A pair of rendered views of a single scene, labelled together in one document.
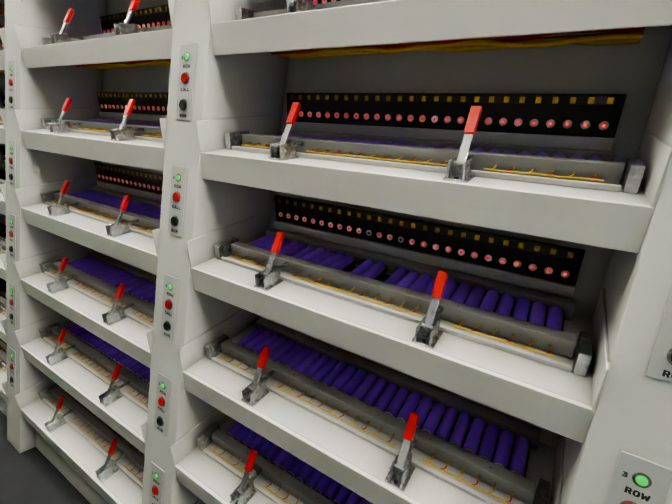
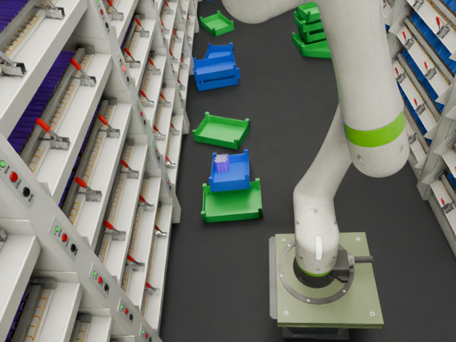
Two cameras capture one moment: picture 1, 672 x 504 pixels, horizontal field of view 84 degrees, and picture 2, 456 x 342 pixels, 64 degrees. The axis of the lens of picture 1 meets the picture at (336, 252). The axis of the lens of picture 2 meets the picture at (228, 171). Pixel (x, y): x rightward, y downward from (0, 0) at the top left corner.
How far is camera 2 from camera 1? 119 cm
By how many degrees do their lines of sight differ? 98
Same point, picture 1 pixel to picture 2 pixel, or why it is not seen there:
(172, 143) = (37, 223)
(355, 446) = (128, 191)
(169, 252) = (81, 266)
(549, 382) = (123, 110)
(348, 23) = (47, 59)
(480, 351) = (115, 123)
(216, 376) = (114, 263)
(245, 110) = not seen: outside the picture
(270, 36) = (26, 96)
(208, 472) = (135, 291)
